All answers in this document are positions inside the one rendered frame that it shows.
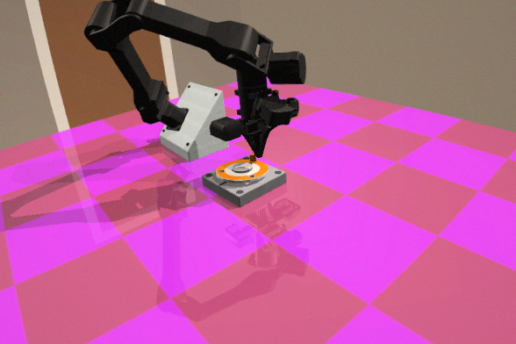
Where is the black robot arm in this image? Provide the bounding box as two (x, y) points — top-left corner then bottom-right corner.
(84, 0), (306, 131)

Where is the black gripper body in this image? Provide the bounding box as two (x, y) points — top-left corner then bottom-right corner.
(209, 84), (272, 141)

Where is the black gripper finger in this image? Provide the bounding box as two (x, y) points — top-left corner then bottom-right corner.
(258, 124), (275, 157)
(242, 129), (262, 158)

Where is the orange round plate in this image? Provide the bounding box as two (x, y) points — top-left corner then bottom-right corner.
(216, 154), (269, 183)

